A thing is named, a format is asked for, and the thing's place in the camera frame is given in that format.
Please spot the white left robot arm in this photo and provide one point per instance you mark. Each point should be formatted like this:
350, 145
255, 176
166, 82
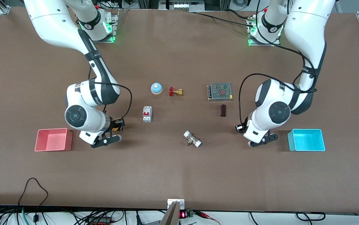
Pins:
304, 28

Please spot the white and brass tee fitting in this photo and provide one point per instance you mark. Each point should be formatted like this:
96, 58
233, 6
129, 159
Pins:
192, 139

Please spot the module with red digit display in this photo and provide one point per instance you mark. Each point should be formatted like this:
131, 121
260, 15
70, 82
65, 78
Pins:
182, 214

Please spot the white circuit breaker red switches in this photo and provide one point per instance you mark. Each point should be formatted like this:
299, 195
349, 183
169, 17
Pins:
147, 114

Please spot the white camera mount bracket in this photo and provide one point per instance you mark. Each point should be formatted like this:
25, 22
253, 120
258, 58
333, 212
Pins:
176, 202

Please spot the cyan plastic bin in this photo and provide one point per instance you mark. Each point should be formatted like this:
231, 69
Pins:
306, 141

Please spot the blue round bell button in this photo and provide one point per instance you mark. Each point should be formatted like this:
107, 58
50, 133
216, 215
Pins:
156, 88

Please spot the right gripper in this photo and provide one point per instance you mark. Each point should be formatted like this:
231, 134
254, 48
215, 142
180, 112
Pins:
117, 124

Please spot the green terminal block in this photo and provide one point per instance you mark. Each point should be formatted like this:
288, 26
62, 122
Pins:
190, 213

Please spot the dark brown rectangular block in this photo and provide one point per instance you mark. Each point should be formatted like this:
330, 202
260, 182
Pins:
223, 110

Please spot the pink plastic bin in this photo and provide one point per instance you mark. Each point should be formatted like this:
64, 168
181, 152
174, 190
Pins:
52, 140

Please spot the metal mesh power supply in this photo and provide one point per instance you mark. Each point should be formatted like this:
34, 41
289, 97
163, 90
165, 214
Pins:
220, 91

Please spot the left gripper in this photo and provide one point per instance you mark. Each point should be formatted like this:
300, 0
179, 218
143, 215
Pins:
241, 127

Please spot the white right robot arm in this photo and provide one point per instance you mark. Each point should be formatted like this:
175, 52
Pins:
54, 22

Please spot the grey metal pole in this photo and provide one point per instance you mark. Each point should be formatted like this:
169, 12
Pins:
170, 217

